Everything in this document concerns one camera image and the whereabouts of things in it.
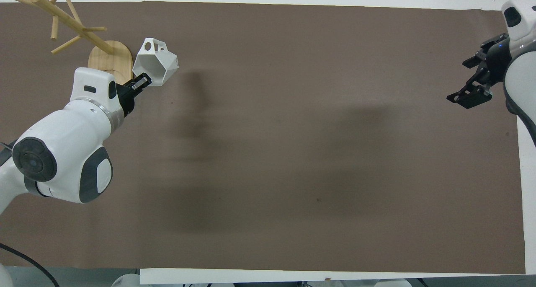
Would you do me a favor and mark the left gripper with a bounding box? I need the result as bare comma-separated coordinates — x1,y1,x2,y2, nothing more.
115,80,141,119

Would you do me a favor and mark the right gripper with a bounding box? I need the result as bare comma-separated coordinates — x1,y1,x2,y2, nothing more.
446,33,513,110

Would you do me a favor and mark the white faceted cup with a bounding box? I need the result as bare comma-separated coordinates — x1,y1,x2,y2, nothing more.
132,38,180,87

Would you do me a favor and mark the wooden cup rack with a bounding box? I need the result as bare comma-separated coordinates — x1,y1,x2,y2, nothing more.
2,0,134,85

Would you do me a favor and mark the black cable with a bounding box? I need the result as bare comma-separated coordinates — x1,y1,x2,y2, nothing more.
0,243,60,287

